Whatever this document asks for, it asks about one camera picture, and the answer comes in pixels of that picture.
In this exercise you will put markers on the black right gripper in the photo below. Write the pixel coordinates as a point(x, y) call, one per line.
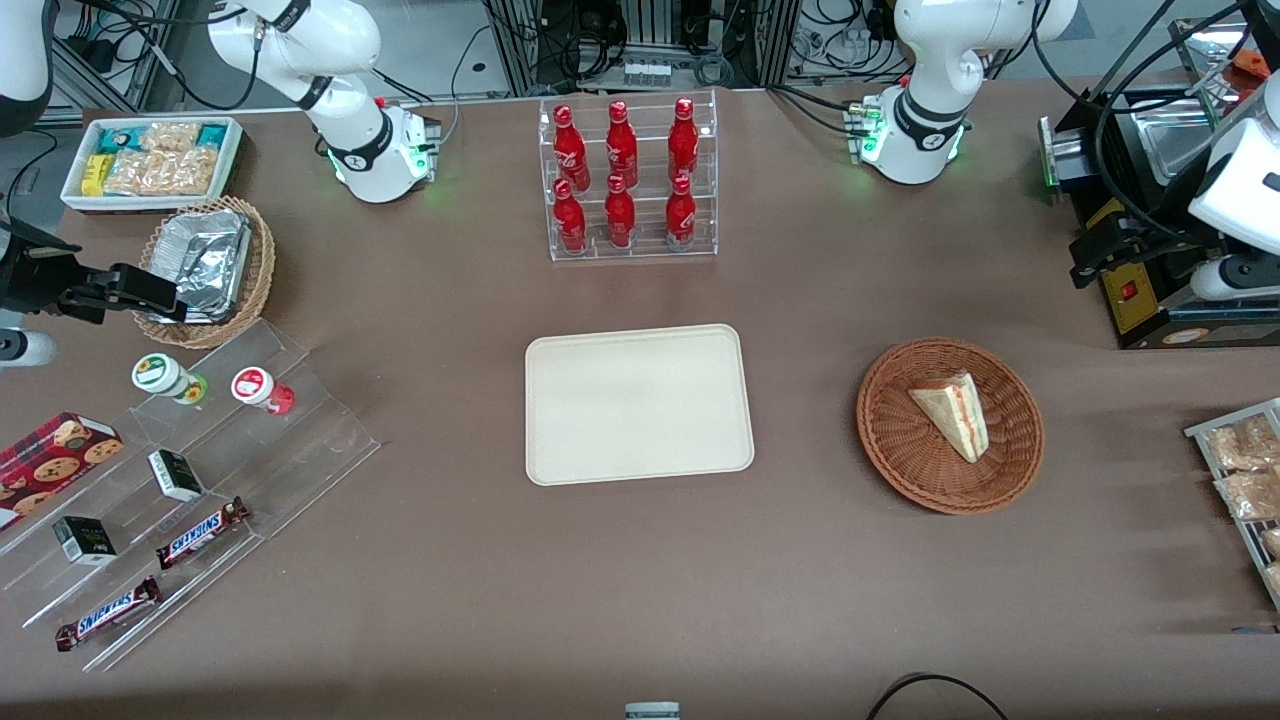
point(30, 281)

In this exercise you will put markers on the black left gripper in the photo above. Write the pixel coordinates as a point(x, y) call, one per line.
point(1152, 229)

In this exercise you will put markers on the triangular sandwich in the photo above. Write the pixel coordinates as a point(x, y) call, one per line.
point(955, 412)

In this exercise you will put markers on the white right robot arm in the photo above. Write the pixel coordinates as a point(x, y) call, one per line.
point(352, 150)

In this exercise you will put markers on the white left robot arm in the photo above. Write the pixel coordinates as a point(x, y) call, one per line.
point(925, 70)

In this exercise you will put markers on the light tan wicker basket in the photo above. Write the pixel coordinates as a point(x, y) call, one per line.
point(262, 270)

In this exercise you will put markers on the brown wicker basket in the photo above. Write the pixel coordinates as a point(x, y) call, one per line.
point(900, 450)

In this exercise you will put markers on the beige plastic tray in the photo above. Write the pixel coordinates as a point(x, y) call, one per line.
point(640, 405)

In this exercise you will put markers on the silver foil container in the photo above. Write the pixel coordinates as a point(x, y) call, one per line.
point(205, 260)

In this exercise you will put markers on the black hot food display case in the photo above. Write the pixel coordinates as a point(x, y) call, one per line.
point(1140, 310)

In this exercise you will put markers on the green yogurt cup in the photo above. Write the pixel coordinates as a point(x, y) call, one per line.
point(160, 374)

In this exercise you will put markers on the large clear cookie bag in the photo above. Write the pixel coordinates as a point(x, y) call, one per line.
point(160, 172)

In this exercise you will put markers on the red yogurt cup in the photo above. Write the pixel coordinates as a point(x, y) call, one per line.
point(255, 386)

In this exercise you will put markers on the yellow snack packet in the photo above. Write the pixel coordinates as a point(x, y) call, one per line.
point(95, 174)

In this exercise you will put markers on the steel food pan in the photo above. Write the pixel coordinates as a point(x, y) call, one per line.
point(1175, 140)

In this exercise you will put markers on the white rectangular snack bin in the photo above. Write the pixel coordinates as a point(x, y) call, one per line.
point(232, 160)

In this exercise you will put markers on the small clear cookie bag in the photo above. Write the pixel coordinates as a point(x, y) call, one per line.
point(170, 136)

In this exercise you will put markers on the teal snack packet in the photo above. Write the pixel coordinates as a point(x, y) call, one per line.
point(117, 138)
point(212, 135)

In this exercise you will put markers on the small black box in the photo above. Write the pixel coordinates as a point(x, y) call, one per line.
point(176, 476)
point(84, 541)

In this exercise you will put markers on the red cookie box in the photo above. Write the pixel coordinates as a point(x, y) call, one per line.
point(50, 465)

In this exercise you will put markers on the clear acrylic stepped display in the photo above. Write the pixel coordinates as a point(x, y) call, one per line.
point(300, 440)

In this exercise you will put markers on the clear bag of pastries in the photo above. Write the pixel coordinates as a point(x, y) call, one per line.
point(1274, 580)
point(1250, 493)
point(1240, 442)
point(1272, 541)

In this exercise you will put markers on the brown Snickers bar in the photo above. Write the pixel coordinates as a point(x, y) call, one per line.
point(200, 533)
point(107, 613)

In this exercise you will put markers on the orange fried food piece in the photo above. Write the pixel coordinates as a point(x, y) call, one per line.
point(1252, 62)

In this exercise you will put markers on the red cola bottle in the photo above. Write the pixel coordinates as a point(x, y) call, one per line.
point(621, 145)
point(683, 140)
point(570, 222)
point(620, 218)
point(681, 218)
point(570, 150)

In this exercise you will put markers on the clear acrylic bottle rack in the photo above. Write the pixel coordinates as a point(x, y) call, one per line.
point(650, 252)

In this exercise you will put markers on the small grey device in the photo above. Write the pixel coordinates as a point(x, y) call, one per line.
point(652, 711)

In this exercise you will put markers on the aluminium frame with electronics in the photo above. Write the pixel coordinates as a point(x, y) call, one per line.
point(650, 40)

